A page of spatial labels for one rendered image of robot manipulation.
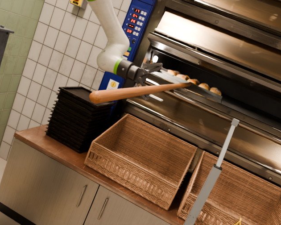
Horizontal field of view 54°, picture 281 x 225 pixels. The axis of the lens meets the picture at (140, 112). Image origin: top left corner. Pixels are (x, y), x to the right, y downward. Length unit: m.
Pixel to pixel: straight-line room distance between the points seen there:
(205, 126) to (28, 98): 1.41
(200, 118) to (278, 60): 0.60
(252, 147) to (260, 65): 0.53
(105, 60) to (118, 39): 0.13
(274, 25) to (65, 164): 1.49
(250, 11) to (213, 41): 0.28
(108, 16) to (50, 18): 0.99
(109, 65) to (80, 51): 0.75
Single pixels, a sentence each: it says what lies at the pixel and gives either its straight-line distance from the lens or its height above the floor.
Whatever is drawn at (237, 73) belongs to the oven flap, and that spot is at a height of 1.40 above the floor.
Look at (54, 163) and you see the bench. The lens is 1.71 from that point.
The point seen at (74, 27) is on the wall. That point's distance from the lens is 2.22.
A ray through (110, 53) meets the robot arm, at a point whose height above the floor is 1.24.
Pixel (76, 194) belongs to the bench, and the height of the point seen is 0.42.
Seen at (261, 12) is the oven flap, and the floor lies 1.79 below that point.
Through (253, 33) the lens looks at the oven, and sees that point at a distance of 1.94.
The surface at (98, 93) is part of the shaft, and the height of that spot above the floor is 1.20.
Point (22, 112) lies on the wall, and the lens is 2.48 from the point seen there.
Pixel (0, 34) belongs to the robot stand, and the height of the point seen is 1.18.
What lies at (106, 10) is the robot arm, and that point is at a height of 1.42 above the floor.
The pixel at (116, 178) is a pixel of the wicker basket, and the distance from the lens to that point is 1.62.
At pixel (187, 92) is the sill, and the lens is 1.92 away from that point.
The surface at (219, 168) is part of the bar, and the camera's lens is 1.37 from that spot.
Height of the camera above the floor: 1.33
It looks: 13 degrees down
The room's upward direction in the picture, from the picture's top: 23 degrees clockwise
